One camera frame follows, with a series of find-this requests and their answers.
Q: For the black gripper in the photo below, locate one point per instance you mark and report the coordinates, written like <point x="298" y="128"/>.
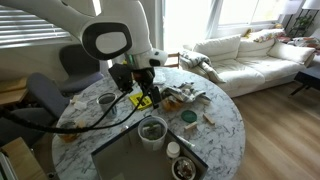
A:
<point x="144" y="76"/>

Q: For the silver metal cup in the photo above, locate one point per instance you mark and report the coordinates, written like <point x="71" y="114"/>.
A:
<point x="107" y="106"/>

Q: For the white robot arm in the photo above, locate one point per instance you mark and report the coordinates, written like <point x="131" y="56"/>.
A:
<point x="116" y="16"/>

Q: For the dark blue cardboard box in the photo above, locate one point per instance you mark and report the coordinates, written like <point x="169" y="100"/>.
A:
<point x="133" y="161"/>

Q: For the yellow black booklet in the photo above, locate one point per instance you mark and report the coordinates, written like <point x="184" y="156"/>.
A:
<point x="136" y="100"/>

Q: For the orange snack bag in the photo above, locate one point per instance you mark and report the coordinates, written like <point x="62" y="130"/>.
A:
<point x="171" y="104"/>

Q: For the striped dish towel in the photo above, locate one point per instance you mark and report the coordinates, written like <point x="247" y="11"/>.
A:
<point x="186" y="91"/>

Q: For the wooden chair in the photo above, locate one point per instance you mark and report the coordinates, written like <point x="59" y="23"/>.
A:
<point x="172" y="60"/>

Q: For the round green lid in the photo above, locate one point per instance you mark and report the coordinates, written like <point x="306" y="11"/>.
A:
<point x="189" y="116"/>

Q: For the clear plastic deli container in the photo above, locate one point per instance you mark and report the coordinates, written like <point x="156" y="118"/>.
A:
<point x="146" y="143"/>

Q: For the small wooden block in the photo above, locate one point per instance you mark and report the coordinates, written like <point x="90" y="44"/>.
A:
<point x="81" y="122"/>
<point x="190" y="125"/>
<point x="209" y="118"/>

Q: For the grey white throw blanket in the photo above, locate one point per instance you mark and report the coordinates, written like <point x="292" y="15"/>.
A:
<point x="200" y="65"/>

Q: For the white squeeze tube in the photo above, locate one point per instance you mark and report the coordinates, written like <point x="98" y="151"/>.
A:
<point x="185" y="142"/>

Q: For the white crumpled tissue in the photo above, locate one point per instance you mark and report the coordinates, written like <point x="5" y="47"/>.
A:
<point x="80" y="104"/>

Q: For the grey upholstered chair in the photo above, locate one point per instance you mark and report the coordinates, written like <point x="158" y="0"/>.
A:
<point x="80" y="66"/>
<point x="40" y="96"/>

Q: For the white sectional sofa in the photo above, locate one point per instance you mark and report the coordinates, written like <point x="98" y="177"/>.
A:
<point x="260" y="66"/>

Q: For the white framed window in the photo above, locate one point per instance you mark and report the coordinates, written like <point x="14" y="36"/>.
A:
<point x="250" y="13"/>

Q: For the floral patterned cushion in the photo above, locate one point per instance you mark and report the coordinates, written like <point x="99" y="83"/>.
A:
<point x="268" y="35"/>
<point x="305" y="42"/>

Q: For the white window blinds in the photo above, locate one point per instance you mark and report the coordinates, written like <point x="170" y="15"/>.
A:
<point x="30" y="30"/>

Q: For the light wooden desk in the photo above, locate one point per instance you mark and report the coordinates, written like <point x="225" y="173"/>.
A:
<point x="11" y="91"/>

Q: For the black coffee table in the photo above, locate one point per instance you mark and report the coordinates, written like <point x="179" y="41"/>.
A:
<point x="308" y="78"/>

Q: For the white lampshade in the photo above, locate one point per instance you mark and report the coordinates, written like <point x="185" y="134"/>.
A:
<point x="311" y="4"/>
<point x="291" y="6"/>

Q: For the potted green plant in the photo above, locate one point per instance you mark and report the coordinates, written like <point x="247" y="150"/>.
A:
<point x="301" y="23"/>

